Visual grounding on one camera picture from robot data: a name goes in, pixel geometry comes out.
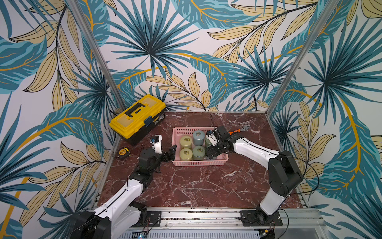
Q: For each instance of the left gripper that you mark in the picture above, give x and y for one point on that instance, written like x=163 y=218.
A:
x=172 y=154

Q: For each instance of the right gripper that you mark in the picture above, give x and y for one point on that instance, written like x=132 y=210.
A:
x=214 y=148

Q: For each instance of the green tea canister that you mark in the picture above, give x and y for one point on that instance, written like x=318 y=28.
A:
x=199 y=153
x=207 y=143

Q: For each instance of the yellow-green tea canister front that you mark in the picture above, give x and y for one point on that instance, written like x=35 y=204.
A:
x=186 y=154

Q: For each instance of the yellow-green tea canister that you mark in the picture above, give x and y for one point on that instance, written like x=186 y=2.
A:
x=186 y=142
x=186 y=154

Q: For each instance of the pink plastic basket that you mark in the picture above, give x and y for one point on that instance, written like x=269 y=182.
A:
x=178 y=132

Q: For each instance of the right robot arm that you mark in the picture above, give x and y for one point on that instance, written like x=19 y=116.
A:
x=283 y=172

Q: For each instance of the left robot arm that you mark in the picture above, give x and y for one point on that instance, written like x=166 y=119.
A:
x=121 y=211

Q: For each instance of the blue-grey tea canister back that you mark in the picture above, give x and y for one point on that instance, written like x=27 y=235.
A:
x=198 y=137

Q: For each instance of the yellow-green tea canister left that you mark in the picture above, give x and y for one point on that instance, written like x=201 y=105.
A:
x=186 y=142

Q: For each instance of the orange adjustable wrench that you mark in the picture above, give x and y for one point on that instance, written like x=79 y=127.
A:
x=244 y=128

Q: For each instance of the yellow black tape measure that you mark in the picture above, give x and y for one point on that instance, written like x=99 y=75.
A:
x=122 y=153

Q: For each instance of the yellow black toolbox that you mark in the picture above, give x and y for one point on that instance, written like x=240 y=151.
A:
x=138 y=120

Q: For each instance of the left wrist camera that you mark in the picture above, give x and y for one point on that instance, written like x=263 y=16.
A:
x=156 y=143

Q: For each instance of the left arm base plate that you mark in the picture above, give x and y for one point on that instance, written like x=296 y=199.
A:
x=150 y=219

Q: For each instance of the aluminium front rail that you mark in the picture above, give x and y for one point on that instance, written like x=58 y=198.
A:
x=225 y=223

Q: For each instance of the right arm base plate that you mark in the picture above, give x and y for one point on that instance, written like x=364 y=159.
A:
x=254 y=218

